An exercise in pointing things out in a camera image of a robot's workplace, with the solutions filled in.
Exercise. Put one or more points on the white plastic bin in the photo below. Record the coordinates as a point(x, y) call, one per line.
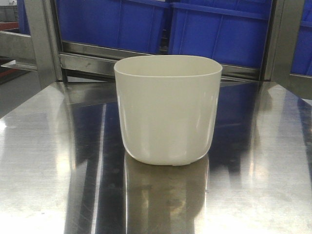
point(167, 107)

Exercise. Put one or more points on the blue crate left rear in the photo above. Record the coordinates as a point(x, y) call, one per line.
point(135, 25)

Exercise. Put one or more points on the blue crate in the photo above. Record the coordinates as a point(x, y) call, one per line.
point(135, 25)
point(302, 60)
point(231, 32)

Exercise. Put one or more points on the blue crate right rear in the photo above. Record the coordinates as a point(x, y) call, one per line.
point(231, 32)

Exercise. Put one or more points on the blue crate far right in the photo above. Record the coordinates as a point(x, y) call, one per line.
point(302, 60)

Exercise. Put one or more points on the stainless steel shelf frame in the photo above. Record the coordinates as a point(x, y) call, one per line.
point(44, 51)

